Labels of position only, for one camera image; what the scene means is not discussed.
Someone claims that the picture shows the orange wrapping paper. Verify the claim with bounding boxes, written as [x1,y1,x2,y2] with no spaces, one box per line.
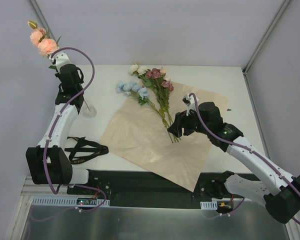
[99,79,228,193]

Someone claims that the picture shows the artificial flower bunch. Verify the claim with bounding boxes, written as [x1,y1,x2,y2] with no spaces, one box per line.
[128,63,174,130]

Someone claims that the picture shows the blue flower stem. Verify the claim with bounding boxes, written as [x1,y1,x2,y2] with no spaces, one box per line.
[115,81,169,129]

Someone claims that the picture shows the black ribbon gold lettering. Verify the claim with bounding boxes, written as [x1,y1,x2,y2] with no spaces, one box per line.
[64,136,109,165]

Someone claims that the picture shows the peach rose stem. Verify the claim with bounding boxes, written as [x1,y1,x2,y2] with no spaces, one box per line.
[27,20,60,59]

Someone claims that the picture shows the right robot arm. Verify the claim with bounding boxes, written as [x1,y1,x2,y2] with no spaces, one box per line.
[168,95,300,224]

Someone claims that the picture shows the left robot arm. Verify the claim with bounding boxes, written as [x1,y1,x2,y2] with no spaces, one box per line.
[25,63,96,195]

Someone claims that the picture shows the clear glass vase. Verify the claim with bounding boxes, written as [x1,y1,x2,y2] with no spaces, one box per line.
[80,99,97,119]

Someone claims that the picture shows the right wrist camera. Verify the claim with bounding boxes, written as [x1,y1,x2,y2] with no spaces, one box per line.
[182,94,199,116]

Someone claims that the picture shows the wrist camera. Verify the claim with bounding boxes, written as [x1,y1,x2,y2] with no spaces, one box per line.
[49,51,71,68]
[182,94,199,116]

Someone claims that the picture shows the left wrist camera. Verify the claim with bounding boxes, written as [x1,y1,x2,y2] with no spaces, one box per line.
[49,51,71,68]

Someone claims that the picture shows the right aluminium frame post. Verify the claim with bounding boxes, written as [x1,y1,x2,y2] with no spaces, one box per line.
[242,0,292,75]

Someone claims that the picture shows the aluminium frame post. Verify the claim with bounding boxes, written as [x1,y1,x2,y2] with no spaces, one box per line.
[27,0,72,73]
[242,0,292,75]

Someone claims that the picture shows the front aluminium rail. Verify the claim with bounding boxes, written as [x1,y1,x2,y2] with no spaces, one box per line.
[21,174,266,208]

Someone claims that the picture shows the left aluminium frame post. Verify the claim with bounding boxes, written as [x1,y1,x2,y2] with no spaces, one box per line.
[27,0,72,73]

